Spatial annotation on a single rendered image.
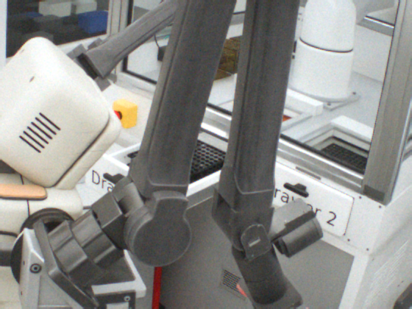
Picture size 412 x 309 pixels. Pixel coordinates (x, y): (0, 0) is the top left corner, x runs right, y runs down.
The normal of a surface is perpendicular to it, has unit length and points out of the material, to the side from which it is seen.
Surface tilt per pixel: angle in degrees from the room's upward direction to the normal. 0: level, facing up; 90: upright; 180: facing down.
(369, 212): 90
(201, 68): 91
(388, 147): 90
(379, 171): 90
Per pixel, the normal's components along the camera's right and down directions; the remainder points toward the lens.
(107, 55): 0.50, -0.11
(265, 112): 0.33, 0.46
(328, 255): -0.64, 0.28
